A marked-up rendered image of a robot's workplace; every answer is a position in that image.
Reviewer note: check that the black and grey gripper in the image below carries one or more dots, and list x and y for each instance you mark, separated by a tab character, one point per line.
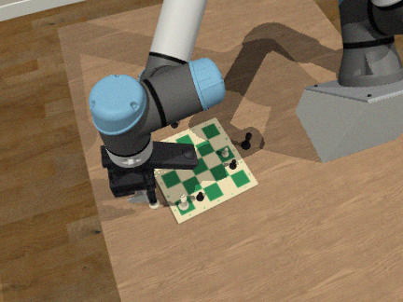
142	180

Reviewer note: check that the green and cream chessboard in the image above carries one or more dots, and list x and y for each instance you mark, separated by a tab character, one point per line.
213	176

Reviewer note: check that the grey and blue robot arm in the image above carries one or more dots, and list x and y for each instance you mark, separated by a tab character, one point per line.
125	113

